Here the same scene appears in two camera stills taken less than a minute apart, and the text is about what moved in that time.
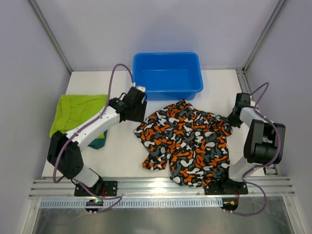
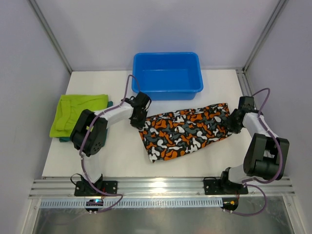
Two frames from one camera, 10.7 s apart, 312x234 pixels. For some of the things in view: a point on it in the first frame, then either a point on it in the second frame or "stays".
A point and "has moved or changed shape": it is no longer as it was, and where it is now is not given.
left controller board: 94,202 stays
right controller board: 230,204 stays
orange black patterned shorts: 193,144 has moved or changed shape
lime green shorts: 72,110 stays
